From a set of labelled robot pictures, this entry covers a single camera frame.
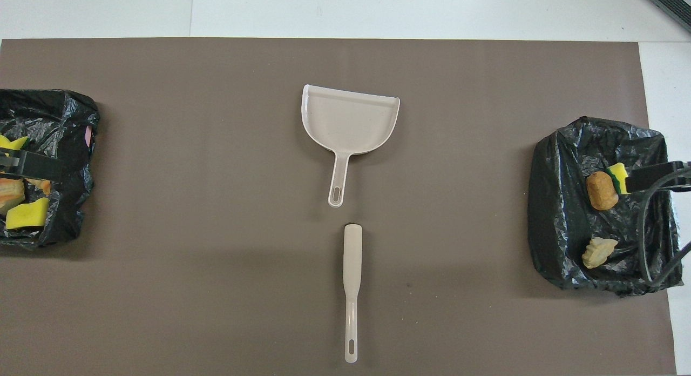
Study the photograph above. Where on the beige plastic dustpan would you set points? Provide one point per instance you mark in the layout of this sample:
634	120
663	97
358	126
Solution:
348	122

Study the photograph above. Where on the beige hand brush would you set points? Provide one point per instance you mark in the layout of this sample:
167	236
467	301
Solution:
353	257

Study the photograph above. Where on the green yellow sponge scrap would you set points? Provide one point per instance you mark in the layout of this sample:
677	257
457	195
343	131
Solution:
621	176

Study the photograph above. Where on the beige foam chunk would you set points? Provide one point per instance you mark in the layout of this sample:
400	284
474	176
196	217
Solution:
44	186
9	192

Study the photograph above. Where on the yellow notched sponge piece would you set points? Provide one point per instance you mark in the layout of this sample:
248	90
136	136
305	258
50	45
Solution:
27	215

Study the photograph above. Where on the yellow green sponge wedge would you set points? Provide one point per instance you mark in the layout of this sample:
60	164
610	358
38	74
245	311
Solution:
11	143

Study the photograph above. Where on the black bin bag pink mark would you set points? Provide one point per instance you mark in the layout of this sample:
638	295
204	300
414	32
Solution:
65	122

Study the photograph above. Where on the brown table mat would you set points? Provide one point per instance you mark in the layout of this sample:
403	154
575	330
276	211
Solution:
486	84

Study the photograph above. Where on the grey ribbed vent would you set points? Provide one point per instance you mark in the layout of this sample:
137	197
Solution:
672	0

